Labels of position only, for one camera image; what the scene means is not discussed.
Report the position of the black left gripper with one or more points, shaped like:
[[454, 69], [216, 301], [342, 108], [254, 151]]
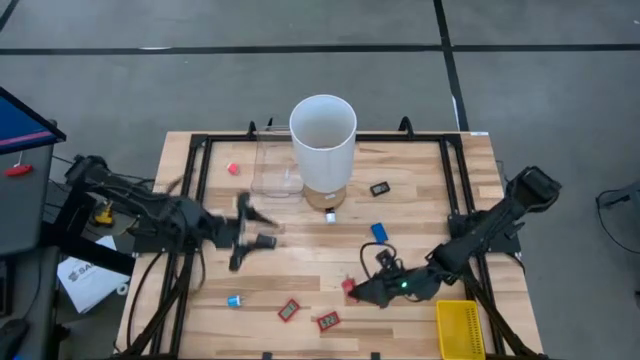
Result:
[[222, 234]]

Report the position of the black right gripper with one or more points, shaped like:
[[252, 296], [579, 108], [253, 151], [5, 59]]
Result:
[[405, 289]]

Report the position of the red cube USB charger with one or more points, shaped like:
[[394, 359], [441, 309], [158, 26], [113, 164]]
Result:
[[347, 285]]

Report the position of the red digital clock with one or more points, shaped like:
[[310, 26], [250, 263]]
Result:
[[328, 321], [289, 310]]

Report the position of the small blue rectangular block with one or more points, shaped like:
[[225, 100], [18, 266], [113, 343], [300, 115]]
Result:
[[379, 233]]

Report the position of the blue white USB charger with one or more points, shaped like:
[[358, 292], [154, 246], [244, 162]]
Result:
[[234, 301]]

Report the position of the small red white charger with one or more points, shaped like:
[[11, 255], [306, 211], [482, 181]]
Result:
[[233, 168]]

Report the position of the white USB wall charger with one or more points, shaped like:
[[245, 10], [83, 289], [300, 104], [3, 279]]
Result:
[[330, 216]]

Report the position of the small black digital clock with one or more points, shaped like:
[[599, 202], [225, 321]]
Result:
[[380, 188]]

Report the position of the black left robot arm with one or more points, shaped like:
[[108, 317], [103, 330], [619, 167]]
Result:
[[170, 215]]

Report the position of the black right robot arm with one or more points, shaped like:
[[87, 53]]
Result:
[[480, 232]]

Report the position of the clear plastic bin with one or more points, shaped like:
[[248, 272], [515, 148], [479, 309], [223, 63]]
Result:
[[272, 175]]

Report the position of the yellow plastic basket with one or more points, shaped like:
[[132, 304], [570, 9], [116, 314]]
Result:
[[460, 330]]

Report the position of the white table lamp wooden base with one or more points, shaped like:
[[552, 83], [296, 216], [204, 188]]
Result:
[[322, 150]]

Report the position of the yellow tool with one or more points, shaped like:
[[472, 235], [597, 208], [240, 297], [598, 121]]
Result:
[[104, 216]]

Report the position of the white paper box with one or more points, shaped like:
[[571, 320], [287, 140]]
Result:
[[90, 280]]

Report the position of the grey cabinet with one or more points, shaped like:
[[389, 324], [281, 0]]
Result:
[[25, 210]]

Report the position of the monitor with blue screen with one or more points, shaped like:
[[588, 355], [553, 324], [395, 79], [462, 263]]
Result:
[[20, 125]]

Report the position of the black aluminium table frame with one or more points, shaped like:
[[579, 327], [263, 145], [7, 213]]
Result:
[[230, 138]]

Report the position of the black frame clamp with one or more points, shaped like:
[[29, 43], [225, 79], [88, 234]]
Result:
[[406, 126], [251, 129]]

